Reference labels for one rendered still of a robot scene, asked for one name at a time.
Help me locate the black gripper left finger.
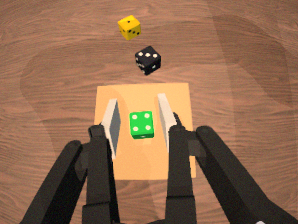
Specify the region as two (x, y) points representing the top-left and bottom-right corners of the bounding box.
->
(19, 98), (121, 224)

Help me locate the green die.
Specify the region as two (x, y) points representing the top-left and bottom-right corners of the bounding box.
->
(129, 111), (154, 140)

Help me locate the yellow die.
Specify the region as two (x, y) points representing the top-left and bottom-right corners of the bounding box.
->
(118, 15), (141, 40)

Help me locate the black die with white pips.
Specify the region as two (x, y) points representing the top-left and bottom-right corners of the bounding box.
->
(135, 46), (161, 76)

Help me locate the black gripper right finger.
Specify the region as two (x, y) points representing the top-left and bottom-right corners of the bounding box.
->
(157, 93), (298, 224)

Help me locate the orange flat square mat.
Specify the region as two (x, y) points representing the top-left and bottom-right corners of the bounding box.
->
(95, 83), (193, 180)

